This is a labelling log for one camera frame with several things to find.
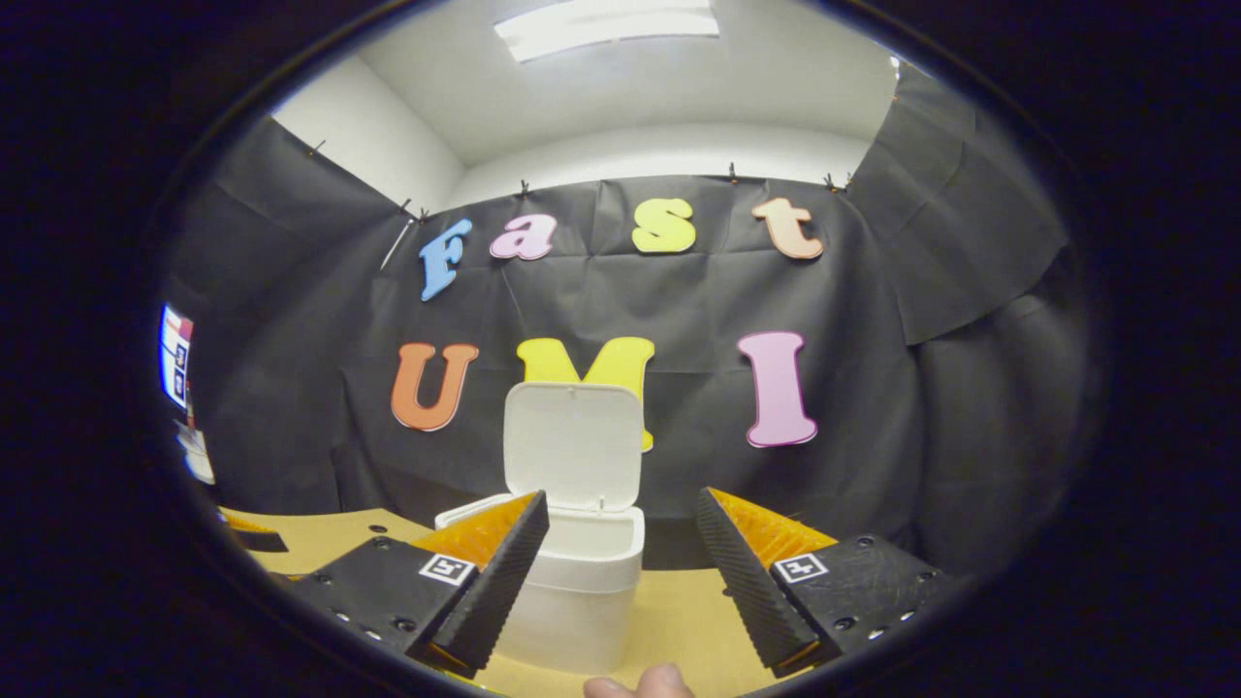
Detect white side table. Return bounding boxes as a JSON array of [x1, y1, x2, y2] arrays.
[[177, 422, 216, 486]]

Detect computer monitor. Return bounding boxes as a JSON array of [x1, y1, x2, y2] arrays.
[[158, 303, 195, 411]]

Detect white desktop garbage bin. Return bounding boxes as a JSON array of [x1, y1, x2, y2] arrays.
[[433, 381, 648, 677]]

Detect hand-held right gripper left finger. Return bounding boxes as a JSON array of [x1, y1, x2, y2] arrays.
[[281, 490, 550, 680]]

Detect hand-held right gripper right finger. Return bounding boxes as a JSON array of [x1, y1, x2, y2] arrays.
[[695, 487, 956, 680]]

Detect black backdrop cloth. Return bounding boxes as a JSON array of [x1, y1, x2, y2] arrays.
[[160, 63, 1092, 583]]

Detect ceiling light panel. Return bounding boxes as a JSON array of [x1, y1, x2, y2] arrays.
[[494, 0, 720, 64]]

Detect wooden desktop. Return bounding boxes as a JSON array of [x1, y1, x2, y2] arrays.
[[218, 506, 806, 698]]

